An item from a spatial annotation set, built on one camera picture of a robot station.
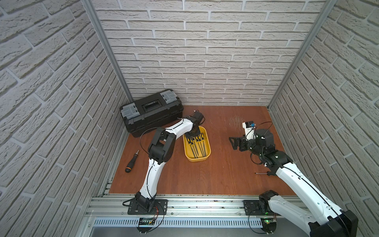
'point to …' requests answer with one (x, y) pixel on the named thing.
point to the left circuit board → (146, 224)
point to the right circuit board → (269, 224)
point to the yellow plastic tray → (198, 148)
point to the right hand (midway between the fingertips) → (238, 136)
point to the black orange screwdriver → (132, 162)
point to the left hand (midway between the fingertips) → (197, 132)
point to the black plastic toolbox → (154, 112)
